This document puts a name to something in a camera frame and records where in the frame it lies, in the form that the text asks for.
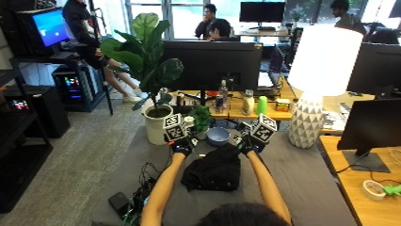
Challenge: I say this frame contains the person's left hand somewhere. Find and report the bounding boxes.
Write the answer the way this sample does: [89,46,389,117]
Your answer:
[169,137,199,157]

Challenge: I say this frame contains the person's right hand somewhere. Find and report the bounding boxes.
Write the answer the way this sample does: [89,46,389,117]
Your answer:
[234,134,265,156]

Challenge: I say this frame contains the black cloth garment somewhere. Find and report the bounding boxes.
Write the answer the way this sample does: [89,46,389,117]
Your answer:
[179,142,242,192]

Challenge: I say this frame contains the right glove marker cube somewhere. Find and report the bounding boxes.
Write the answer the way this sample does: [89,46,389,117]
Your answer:
[249,113,278,145]

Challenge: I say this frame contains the glove marker cube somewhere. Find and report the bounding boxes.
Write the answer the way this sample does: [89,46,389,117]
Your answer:
[161,113,187,142]
[249,113,278,145]

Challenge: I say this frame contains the left glove marker cube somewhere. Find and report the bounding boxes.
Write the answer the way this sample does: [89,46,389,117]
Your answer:
[161,113,187,142]

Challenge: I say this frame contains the blue bowl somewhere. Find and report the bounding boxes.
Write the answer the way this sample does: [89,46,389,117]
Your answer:
[205,126,231,147]

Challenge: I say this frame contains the white plant pot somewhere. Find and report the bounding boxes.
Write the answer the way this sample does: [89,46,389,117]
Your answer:
[141,104,175,146]

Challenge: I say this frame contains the small green plant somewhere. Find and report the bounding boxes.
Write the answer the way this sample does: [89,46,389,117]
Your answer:
[187,105,214,134]

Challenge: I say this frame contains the green cup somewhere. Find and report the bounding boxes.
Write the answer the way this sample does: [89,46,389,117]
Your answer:
[254,95,269,116]

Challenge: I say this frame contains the clear bottle with pale liquid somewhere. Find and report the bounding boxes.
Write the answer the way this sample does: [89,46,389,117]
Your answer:
[241,89,255,117]

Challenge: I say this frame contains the yellow small box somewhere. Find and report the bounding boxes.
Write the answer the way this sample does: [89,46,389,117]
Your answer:
[274,98,290,113]

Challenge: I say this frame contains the white patterned lamp base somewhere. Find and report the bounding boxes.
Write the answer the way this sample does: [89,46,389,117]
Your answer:
[286,91,326,149]

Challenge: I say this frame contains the clear glass bottle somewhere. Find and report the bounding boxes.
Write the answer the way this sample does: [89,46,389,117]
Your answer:
[214,79,230,114]

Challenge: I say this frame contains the person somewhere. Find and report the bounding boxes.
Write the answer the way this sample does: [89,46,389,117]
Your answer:
[194,3,218,40]
[329,0,367,32]
[61,0,142,104]
[195,202,291,226]
[206,18,241,42]

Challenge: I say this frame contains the black power adapter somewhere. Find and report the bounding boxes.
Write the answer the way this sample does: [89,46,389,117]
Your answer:
[106,191,133,220]

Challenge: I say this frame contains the large black monitor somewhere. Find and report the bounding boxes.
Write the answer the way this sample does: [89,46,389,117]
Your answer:
[161,40,263,106]

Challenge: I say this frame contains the black monitor with stand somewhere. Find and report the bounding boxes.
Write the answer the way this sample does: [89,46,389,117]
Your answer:
[335,97,401,173]

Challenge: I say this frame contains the large leafy green plant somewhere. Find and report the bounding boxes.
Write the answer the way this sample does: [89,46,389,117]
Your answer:
[98,12,185,111]

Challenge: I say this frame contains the black computer tower with lights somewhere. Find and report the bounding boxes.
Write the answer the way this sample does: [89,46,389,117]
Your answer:
[52,64,106,113]

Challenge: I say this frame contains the white table lamp shade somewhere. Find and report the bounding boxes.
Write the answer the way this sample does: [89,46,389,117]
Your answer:
[286,25,365,97]

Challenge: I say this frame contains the white tape roll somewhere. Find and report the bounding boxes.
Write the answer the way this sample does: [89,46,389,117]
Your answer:
[361,179,387,202]

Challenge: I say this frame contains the green small toy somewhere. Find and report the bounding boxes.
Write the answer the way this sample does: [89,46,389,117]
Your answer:
[382,184,401,197]

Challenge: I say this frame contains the black monitor back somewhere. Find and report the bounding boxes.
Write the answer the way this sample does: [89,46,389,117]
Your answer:
[346,42,401,99]

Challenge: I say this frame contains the black shelf rack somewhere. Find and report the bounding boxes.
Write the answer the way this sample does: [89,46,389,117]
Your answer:
[0,56,54,215]

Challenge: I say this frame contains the black background monitor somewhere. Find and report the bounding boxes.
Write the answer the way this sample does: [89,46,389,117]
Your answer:
[238,1,286,31]

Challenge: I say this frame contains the blue-screen monitor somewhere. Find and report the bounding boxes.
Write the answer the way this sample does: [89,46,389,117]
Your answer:
[16,7,71,57]

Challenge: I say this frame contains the bundle of black cables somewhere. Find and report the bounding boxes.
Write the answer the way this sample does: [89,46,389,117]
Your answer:
[119,161,161,226]

